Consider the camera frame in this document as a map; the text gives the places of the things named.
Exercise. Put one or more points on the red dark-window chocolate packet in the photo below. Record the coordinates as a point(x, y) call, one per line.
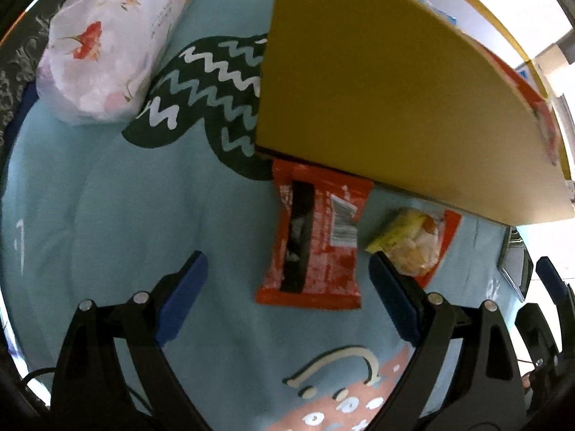
point(321, 251)

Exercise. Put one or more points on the yellow cardboard box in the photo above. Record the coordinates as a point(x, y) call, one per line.
point(382, 98)

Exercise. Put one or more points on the red puffed snack packet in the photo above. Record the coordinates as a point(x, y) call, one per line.
point(413, 242)

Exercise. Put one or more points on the black smartphone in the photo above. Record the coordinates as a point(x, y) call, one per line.
point(516, 265)

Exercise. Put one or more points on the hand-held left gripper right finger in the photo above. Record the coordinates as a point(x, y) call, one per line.
point(395, 296)

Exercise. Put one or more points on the light blue printed cloth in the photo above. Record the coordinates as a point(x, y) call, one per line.
point(112, 215)

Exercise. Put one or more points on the dark carved wooden furniture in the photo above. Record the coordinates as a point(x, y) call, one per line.
point(13, 76)

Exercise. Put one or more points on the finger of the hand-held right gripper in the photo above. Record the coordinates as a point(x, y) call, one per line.
point(550, 276)
point(537, 332)

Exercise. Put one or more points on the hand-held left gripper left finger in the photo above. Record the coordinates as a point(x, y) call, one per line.
point(184, 301)

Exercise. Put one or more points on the floral tissue pack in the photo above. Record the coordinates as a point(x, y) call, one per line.
point(112, 40)

